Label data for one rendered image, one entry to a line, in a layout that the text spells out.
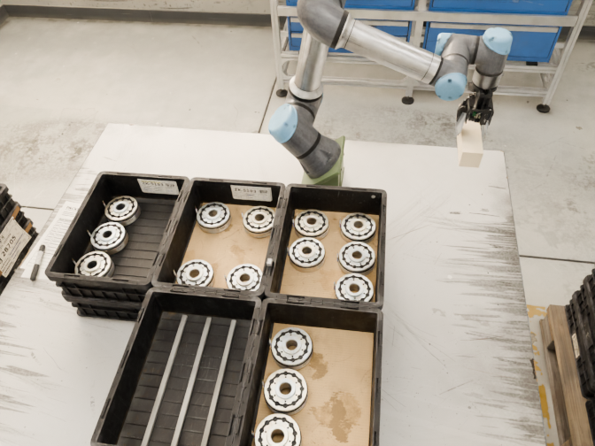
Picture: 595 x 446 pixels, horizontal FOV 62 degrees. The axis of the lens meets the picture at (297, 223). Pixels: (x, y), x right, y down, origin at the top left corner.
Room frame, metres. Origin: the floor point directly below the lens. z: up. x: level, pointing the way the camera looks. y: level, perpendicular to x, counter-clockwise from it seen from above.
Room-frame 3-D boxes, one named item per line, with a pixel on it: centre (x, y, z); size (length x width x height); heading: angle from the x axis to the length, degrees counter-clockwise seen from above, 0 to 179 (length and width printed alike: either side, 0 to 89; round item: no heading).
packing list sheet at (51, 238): (1.08, 0.78, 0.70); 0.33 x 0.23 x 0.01; 167
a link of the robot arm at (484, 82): (1.19, -0.57, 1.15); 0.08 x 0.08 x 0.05
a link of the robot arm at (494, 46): (1.19, -0.57, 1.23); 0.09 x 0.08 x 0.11; 71
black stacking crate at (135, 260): (0.94, 0.50, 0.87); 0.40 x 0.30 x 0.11; 169
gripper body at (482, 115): (1.19, -0.57, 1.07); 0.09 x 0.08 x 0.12; 167
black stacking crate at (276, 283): (0.82, -0.09, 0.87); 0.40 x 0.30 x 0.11; 169
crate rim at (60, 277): (0.94, 0.50, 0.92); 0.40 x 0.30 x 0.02; 169
